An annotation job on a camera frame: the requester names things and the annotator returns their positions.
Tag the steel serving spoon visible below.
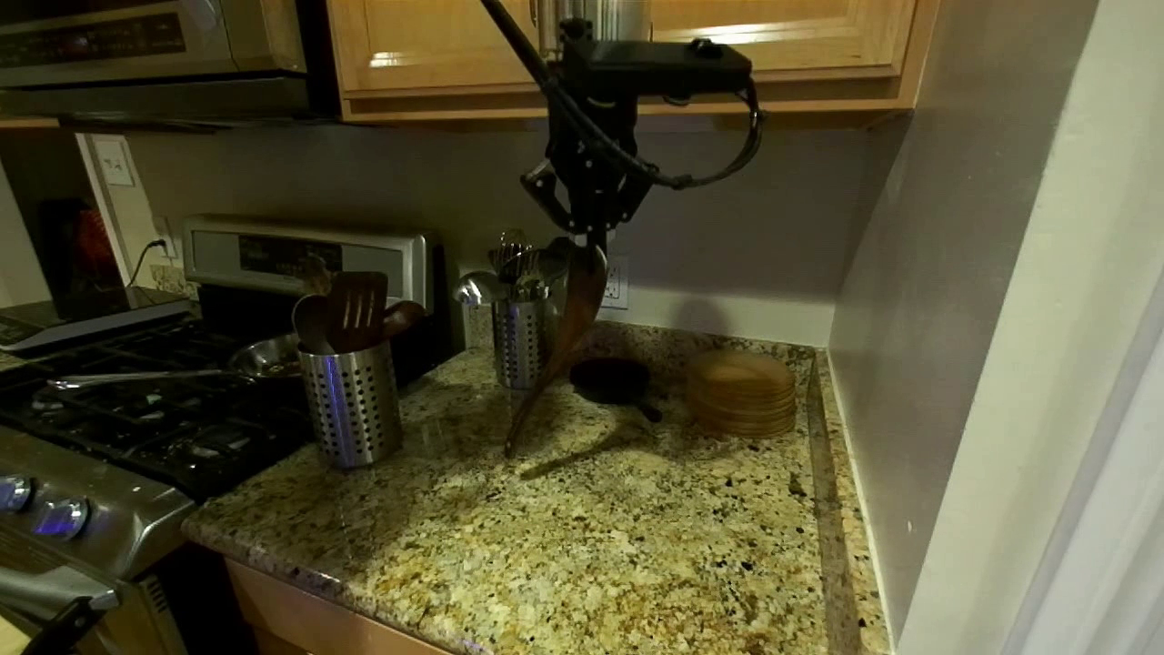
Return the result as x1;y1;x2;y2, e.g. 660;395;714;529
536;232;583;300

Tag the stove knob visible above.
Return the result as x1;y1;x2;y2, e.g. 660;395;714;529
0;475;41;516
28;494;95;546

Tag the small black skillet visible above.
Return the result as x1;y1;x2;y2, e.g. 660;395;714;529
567;353;667;426

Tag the wooden base cabinet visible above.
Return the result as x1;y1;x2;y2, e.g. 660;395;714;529
223;555;453;655

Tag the slotted wooden turner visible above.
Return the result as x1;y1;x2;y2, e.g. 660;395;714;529
327;271;394;356

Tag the white wall switch plate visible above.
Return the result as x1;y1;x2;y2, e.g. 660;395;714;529
91;130;142;192

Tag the stainless steel microwave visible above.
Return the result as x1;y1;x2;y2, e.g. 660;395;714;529
0;0;346;130

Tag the round wooden spoon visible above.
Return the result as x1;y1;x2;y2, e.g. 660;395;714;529
290;291;350;356

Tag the stainless steel pan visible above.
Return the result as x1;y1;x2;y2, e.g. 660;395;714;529
48;330;304;397

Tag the wall outlet with plug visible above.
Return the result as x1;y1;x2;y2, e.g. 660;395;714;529
125;232;187;295

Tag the dark wooden utensil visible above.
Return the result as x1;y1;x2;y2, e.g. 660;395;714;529
378;300;434;348

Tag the dark wooden spatula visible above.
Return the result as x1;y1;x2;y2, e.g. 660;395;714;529
498;236;613;458

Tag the steel utensil holder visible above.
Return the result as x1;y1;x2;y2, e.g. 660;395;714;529
486;289;553;399

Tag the round wooden bowl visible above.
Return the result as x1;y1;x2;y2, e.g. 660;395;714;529
681;345;800;444

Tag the steel slotted spoon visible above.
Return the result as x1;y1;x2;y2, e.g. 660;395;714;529
486;231;536;300

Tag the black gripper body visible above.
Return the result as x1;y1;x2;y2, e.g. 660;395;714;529
541;92;646;192

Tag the steel ladle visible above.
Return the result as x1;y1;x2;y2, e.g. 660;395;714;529
452;271;502;310

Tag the wooden wall cabinet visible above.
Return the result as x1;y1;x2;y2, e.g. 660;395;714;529
324;0;946;126

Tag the perforated steel cutlery holder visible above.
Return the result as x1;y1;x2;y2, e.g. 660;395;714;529
295;338;406;475

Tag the stainless steel stove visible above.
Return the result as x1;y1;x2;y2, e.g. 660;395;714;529
0;216;436;655

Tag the oven door handle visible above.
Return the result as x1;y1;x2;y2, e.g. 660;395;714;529
0;566;126;655

